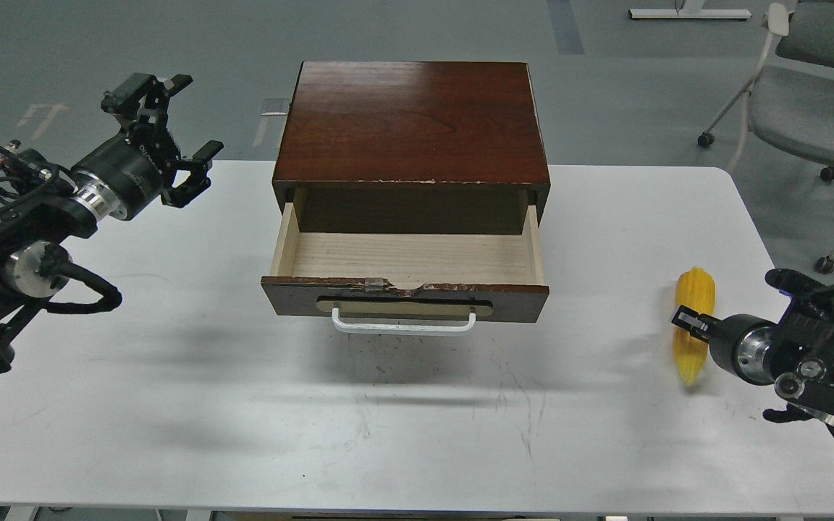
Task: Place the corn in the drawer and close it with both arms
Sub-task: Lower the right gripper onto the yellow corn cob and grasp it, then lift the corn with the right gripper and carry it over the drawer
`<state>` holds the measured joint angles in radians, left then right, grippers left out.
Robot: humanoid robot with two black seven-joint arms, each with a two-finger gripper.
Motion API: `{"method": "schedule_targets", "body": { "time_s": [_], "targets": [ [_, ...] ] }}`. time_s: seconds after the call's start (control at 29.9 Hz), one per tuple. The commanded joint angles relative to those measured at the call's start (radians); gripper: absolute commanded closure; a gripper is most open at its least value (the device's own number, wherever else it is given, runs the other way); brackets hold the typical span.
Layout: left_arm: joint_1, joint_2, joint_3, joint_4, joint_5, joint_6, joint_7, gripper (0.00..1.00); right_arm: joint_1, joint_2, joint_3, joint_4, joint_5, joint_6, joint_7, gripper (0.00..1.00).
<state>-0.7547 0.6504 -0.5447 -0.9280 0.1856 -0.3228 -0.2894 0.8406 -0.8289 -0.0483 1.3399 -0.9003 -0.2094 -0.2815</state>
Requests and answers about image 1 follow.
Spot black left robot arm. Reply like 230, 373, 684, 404
0, 73, 223, 375

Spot grey office chair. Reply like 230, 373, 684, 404
697, 0, 834, 275

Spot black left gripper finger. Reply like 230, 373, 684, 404
101, 73, 194, 133
160, 140, 224, 208

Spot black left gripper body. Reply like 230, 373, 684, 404
70, 123, 182, 221

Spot dark wooden cabinet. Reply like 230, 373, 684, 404
272, 60, 552, 214

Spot yellow corn cob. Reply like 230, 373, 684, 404
672, 266, 716, 389

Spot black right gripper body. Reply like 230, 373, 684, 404
707, 314, 777, 385

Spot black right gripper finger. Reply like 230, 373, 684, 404
670, 305, 719, 339

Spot wooden drawer with white handle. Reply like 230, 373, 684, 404
261, 205, 549, 334

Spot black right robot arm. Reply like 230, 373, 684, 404
671, 267, 834, 439

